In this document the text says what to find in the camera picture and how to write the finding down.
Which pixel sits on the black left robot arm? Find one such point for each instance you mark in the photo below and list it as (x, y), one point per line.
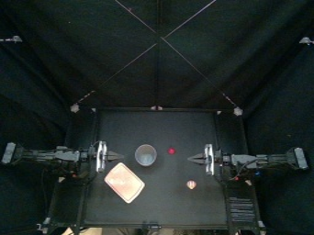
(48, 155)

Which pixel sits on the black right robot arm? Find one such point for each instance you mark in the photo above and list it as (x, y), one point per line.
(266, 159)

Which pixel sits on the silver frame clamp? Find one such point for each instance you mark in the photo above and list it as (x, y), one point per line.
(261, 227)
(238, 111)
(74, 107)
(151, 226)
(156, 107)
(44, 226)
(13, 39)
(306, 40)

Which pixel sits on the white text label sticker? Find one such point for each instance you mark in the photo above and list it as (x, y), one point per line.
(241, 210)

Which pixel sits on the grey bowl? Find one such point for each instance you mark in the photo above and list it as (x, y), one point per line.
(146, 155)

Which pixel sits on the toy onion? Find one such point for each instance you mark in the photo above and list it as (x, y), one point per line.
(191, 184)

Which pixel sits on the pink square cutting board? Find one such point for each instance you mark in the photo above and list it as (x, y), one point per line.
(123, 182)

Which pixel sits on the small red toy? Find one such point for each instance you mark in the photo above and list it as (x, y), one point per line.
(171, 151)

